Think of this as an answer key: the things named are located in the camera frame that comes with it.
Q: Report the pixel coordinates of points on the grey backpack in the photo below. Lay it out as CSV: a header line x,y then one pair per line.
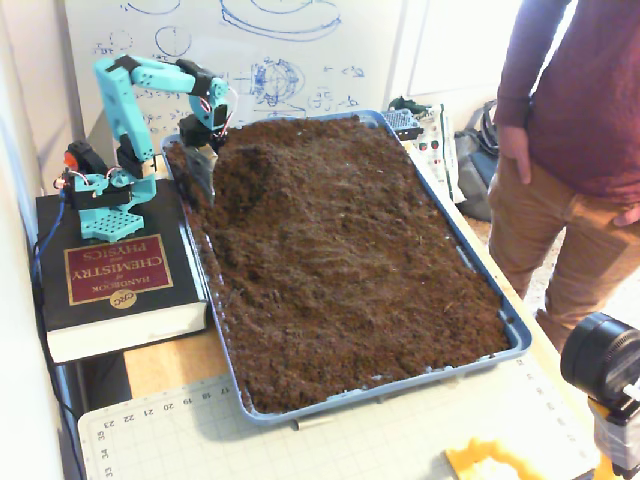
x,y
475,170

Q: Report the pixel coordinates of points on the black camera lens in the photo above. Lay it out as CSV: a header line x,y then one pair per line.
x,y
600,355

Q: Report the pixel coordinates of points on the teal robot arm with base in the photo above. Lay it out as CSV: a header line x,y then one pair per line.
x,y
120,100

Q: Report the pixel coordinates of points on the white electronics box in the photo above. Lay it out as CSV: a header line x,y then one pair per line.
x,y
440,150

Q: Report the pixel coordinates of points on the foil-covered scoop gripper finger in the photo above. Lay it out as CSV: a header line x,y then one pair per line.
x,y
204,175

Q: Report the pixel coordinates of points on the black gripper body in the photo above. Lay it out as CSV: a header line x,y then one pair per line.
x,y
194,133

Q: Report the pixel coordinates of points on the yellow grey camera stand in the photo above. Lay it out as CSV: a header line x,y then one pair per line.
x,y
615,440

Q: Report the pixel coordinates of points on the brown soil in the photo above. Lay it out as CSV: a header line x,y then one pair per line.
x,y
350,260

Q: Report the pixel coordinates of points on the short metal bar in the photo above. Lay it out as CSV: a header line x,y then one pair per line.
x,y
312,423

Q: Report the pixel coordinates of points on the yellow plastic part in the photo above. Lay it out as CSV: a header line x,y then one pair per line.
x,y
480,457

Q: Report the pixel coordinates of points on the person maroon sweater tan trousers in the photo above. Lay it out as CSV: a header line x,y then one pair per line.
x,y
590,125

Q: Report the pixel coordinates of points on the person's right hand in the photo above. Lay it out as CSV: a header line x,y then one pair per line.
x,y
515,145

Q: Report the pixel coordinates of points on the grey gridded cutting mat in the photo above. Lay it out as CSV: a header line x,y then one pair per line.
x,y
350,450

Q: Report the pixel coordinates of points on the whiteboard with blue drawings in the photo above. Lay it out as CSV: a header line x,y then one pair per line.
x,y
225,50

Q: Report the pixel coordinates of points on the person's right forearm maroon sleeve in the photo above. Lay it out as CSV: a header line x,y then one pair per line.
x,y
525,65

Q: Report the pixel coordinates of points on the person's left hand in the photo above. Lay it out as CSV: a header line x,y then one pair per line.
x,y
630,215

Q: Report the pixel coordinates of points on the blue plastic tray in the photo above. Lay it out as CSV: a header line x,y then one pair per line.
x,y
520,345

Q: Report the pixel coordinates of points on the black chemistry physics handbook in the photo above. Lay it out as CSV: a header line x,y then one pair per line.
x,y
120,270

